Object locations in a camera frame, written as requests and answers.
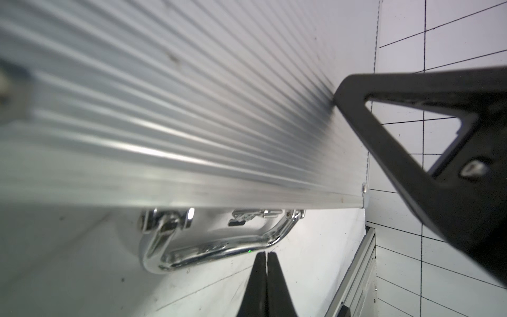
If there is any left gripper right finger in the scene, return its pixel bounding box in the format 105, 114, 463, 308
267, 252, 297, 317

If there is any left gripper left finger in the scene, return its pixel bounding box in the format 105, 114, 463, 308
236, 252, 267, 317

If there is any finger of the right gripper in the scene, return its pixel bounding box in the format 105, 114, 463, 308
333, 66, 507, 286

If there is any silver poker case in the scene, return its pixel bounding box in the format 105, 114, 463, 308
0, 0, 381, 275

